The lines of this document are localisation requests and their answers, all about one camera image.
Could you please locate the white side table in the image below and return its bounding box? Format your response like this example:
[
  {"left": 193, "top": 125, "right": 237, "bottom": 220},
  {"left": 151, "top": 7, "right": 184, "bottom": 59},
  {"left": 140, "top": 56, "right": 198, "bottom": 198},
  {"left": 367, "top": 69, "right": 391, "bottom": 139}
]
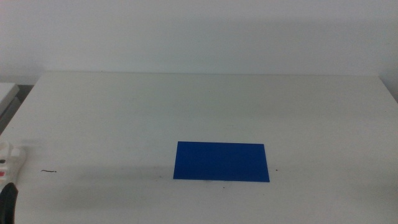
[{"left": 0, "top": 82, "right": 20, "bottom": 116}]

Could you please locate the white sandal with striped straps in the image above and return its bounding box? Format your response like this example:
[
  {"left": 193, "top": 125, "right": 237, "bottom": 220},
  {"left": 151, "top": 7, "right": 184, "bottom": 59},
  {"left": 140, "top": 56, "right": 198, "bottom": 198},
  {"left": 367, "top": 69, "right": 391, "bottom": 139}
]
[{"left": 0, "top": 139, "right": 26, "bottom": 191}]

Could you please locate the blue rectangular mat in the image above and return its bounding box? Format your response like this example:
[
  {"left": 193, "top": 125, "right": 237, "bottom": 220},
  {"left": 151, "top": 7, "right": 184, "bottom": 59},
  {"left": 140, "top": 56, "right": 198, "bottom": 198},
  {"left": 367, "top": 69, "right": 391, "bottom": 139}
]
[{"left": 173, "top": 141, "right": 271, "bottom": 183}]

